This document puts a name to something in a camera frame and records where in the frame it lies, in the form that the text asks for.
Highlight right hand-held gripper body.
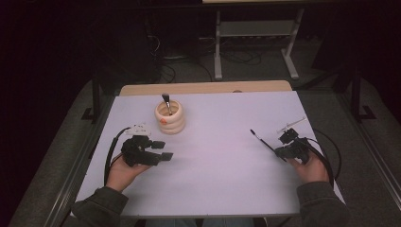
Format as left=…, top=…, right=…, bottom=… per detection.
left=276, top=116, right=312, bottom=165

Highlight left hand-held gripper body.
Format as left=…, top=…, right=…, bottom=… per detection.
left=120, top=123, right=163, bottom=167

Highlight thin black makeup brush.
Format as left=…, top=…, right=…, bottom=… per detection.
left=250, top=129, right=288, bottom=163

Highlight cream ribbed brush holder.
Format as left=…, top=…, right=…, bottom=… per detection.
left=153, top=99, right=186, bottom=136

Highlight large black-handled makeup brush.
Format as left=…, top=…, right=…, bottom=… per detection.
left=161, top=93, right=174, bottom=116

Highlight person's left hand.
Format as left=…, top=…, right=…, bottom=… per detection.
left=105, top=155, right=153, bottom=194

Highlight person's right hand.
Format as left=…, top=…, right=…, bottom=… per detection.
left=287, top=150, right=331, bottom=184

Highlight black metal stand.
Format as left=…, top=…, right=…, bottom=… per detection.
left=80, top=70, right=103, bottom=125
left=348, top=61, right=377, bottom=123

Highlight wooden table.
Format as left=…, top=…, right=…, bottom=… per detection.
left=119, top=79, right=293, bottom=97

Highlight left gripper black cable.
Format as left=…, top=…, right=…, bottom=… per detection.
left=103, top=126, right=132, bottom=187

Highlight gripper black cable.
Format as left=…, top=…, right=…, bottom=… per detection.
left=103, top=126, right=132, bottom=187
left=303, top=128, right=343, bottom=187

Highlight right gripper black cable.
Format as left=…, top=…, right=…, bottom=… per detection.
left=303, top=128, right=343, bottom=187

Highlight black floor cables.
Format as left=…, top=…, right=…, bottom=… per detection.
left=148, top=32, right=216, bottom=83

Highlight white metal table frame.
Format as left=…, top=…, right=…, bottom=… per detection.
left=201, top=0, right=306, bottom=81

